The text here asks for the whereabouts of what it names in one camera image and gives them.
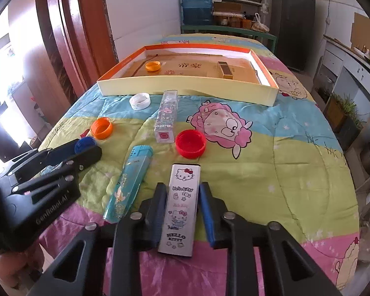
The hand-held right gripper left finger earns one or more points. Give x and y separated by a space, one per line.
158 205

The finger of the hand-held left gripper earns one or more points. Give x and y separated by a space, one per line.
86 157
58 149

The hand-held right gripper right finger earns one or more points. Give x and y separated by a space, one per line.
205 209

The blue bottle cap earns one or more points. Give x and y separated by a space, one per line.
84 143

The white cartoon-print lighter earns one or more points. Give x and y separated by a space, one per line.
180 206

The orange bottle cap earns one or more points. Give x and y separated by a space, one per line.
101 128

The teal crane-print lighter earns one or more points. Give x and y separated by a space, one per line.
126 188

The red bottle cap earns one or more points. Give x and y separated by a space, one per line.
190 143

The shallow orange-rimmed box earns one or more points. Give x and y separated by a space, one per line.
188 88

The gold lighter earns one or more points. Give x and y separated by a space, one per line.
226 70

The person's left hand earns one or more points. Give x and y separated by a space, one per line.
9 268

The white bottle cap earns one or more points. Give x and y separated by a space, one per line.
140 101

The printed cartoon blanket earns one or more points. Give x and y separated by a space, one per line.
296 160

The yellow-orange bottle cap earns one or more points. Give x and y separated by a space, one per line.
153 66

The brown wooden door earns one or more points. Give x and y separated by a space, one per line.
80 37

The brown cardboard liner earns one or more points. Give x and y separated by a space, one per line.
188 66

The planter with grass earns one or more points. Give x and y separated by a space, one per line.
342 114

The blue water jug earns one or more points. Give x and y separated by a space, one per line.
197 6

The plastic bag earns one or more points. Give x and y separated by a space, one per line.
260 24

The white counter cabinet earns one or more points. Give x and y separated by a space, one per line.
336 61

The dark refrigerator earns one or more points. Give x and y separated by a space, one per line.
293 21

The cardboard sheet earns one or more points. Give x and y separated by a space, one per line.
365 30

